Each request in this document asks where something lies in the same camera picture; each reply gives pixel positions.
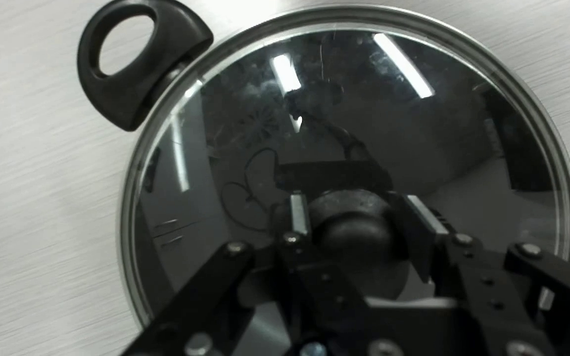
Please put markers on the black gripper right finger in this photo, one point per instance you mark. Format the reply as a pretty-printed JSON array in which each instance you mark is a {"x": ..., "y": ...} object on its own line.
[{"x": 514, "y": 303}]

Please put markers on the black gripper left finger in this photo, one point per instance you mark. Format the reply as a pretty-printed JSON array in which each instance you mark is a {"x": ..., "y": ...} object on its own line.
[{"x": 211, "y": 309}]

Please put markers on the glass lid with black knob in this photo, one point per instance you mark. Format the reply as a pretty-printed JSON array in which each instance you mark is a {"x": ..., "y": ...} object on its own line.
[{"x": 429, "y": 131}]

